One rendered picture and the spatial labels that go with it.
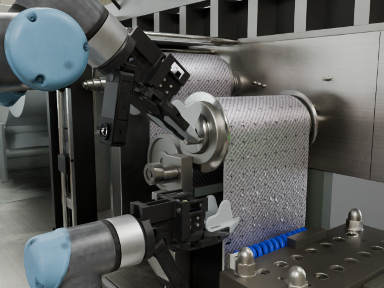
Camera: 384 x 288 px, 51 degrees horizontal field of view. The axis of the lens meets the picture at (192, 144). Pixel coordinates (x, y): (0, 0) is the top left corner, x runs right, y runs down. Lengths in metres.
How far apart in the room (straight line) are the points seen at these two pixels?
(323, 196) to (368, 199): 2.20
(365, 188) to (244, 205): 2.45
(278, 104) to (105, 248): 0.44
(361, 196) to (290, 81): 2.25
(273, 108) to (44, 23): 0.52
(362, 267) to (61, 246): 0.49
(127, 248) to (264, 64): 0.64
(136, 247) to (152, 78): 0.25
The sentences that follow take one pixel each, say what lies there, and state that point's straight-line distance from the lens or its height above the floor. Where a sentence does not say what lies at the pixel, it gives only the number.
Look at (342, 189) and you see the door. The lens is 3.22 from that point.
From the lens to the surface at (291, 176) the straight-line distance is 0.85.
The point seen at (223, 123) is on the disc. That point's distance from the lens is 0.69.
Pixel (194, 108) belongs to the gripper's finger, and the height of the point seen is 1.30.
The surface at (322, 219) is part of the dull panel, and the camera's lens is 1.01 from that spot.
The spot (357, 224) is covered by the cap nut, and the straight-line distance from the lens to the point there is 0.93.
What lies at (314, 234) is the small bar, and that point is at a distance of 0.84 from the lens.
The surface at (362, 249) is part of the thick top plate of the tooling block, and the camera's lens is 0.85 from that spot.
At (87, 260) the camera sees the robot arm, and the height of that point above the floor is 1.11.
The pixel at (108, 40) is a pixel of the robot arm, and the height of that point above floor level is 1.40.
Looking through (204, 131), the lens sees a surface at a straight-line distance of 0.70.
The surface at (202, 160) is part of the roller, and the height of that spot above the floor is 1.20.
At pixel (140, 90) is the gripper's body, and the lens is 0.61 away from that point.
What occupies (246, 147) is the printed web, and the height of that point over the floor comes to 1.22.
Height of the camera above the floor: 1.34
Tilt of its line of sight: 9 degrees down
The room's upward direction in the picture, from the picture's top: straight up
